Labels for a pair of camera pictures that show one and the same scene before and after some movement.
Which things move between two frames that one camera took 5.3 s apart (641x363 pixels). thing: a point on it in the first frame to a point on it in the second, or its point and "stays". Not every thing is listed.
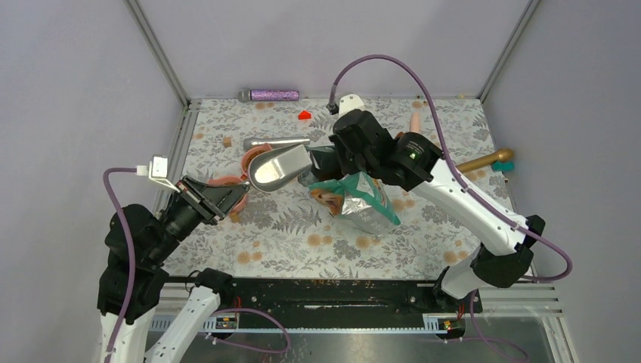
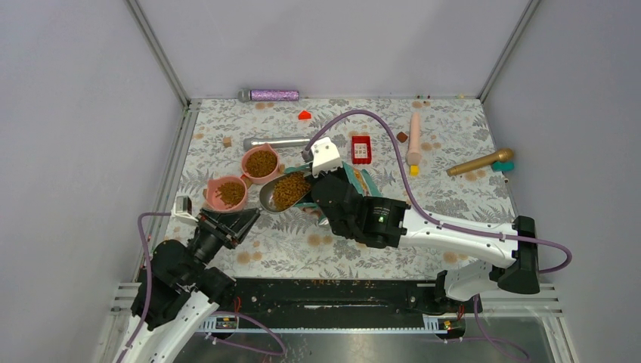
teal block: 506,166 stays
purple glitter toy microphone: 247,95 stays
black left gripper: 215,201 to 230,227
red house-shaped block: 305,116 stays
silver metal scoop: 271,169 to 280,194
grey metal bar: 275,142 stays
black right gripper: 348,165 to 338,175
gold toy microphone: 503,155 stays
